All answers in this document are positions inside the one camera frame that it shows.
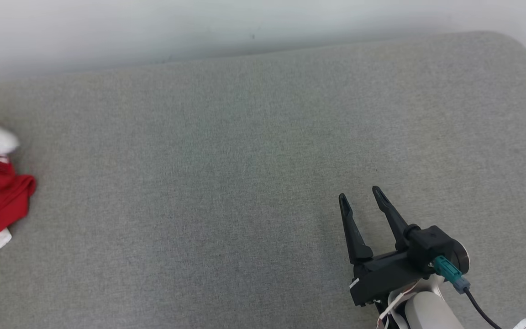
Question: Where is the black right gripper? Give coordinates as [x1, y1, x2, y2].
[339, 186, 433, 307]

